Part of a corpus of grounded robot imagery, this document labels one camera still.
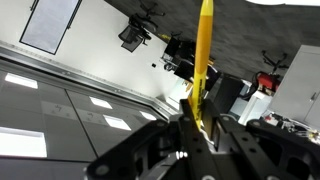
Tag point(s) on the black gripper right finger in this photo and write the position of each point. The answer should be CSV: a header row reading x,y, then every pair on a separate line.
x,y
262,151

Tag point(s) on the red fire extinguisher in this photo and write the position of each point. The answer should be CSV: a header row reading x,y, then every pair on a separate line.
x,y
265,83

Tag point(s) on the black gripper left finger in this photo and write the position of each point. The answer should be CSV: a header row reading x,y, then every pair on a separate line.
x,y
136,157

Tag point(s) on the yellow pen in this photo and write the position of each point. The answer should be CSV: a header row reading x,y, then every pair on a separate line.
x,y
203,44

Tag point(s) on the grey metal cabinet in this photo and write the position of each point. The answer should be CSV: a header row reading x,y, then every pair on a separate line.
x,y
298,96

